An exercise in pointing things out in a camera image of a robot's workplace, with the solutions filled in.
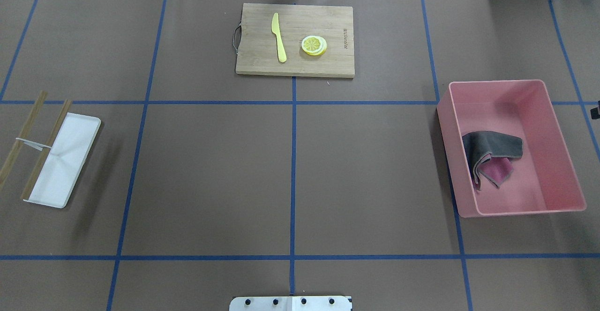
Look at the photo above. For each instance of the grey and pink cloth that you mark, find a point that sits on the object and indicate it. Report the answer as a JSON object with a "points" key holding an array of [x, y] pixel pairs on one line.
{"points": [[490, 154]]}

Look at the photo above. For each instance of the yellow lemon slice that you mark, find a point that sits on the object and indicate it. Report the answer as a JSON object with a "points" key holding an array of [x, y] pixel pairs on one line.
{"points": [[314, 45]]}

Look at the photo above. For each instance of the brown table mat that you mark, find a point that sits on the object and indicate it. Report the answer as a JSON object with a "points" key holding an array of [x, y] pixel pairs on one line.
{"points": [[204, 185]]}

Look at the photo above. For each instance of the bamboo cutting board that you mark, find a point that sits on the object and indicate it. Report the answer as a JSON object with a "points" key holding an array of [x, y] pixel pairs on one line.
{"points": [[257, 50]]}

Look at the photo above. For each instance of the yellow plastic knife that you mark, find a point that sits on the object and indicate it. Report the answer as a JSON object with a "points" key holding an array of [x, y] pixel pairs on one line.
{"points": [[275, 29]]}

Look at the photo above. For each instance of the pink plastic bin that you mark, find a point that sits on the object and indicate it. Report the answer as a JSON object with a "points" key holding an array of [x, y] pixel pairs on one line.
{"points": [[543, 180]]}

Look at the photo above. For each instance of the white rectangular tray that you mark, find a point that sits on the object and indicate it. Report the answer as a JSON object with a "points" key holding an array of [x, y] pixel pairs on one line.
{"points": [[65, 161]]}

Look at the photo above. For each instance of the wooden chopstick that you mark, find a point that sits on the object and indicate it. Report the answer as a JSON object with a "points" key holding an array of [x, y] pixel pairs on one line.
{"points": [[34, 176], [24, 133]]}

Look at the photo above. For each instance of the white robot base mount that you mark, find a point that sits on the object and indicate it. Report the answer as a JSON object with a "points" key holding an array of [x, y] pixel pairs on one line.
{"points": [[291, 303]]}

